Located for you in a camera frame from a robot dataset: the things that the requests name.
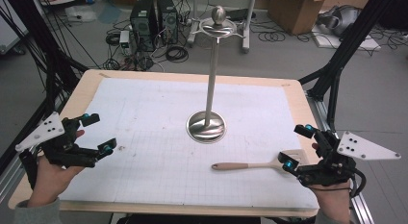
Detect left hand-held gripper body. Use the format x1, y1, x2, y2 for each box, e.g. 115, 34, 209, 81
14, 112, 100, 169

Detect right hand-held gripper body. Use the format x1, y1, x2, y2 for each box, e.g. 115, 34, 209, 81
296, 129, 402, 187

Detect steel utensil rack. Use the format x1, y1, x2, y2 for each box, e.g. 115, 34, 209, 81
186, 5, 246, 144

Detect person's right hand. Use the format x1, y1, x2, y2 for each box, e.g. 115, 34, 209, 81
309, 142, 353, 224

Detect person's left hand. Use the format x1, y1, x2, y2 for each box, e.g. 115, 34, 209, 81
27, 129, 87, 208

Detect white power box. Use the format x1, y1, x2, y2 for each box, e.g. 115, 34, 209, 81
118, 30, 131, 56

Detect white cabinet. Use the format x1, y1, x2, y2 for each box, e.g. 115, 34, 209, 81
0, 0, 29, 56

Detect white flat board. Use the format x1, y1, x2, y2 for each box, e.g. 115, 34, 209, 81
312, 23, 383, 52

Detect large black computer tower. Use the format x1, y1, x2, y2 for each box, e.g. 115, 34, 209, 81
129, 0, 159, 53

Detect grey vacuum cleaner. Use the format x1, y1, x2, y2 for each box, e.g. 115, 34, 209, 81
317, 5, 361, 37

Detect white rolling stand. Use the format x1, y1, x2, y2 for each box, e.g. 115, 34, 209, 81
187, 0, 258, 55

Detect brown cardboard box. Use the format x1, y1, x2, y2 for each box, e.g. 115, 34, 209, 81
267, 0, 335, 36

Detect slim black computer tower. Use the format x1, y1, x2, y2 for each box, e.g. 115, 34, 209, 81
156, 0, 179, 45

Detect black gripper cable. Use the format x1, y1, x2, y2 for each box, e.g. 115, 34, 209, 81
349, 167, 368, 198

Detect aluminium rail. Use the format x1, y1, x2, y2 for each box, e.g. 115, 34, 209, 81
306, 94, 375, 224
0, 98, 64, 204

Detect black frame struts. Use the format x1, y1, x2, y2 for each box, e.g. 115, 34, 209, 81
297, 0, 399, 133
0, 0, 89, 174

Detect thin black looped cable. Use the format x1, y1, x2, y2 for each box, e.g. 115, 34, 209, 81
257, 31, 287, 43

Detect black coiled cable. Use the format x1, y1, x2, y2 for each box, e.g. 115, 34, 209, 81
165, 44, 190, 63

